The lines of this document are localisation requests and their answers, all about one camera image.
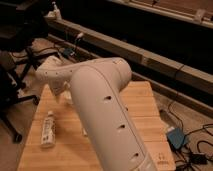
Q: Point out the white ceramic cup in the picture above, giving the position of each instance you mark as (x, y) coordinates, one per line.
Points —
(67, 96)

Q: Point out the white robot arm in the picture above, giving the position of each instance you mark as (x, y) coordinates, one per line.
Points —
(95, 87)

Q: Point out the white plastic bottle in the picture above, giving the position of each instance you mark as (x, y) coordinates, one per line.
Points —
(48, 131)

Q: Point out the blue box on floor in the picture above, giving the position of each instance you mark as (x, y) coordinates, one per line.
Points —
(177, 138)

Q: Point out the white spray bottle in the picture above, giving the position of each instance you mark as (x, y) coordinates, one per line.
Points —
(57, 11)

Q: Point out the dark chair at left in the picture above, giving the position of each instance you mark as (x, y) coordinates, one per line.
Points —
(9, 96)

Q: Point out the black office chair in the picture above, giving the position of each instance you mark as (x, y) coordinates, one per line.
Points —
(21, 22)

